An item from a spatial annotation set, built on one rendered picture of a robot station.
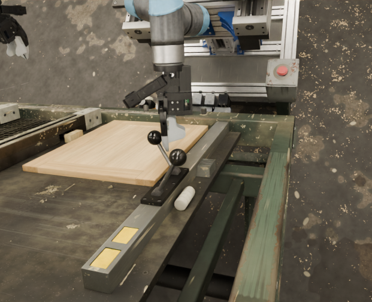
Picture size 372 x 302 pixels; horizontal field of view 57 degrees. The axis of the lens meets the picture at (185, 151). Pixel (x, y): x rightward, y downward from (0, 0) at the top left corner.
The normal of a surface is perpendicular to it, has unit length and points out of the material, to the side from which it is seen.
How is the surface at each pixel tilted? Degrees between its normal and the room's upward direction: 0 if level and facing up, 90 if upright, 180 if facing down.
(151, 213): 57
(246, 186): 33
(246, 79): 0
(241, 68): 0
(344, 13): 0
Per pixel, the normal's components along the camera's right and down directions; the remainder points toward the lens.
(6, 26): 0.95, 0.07
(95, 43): -0.28, -0.23
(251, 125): -0.31, 0.33
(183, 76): 0.04, 0.33
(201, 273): -0.03, -0.94
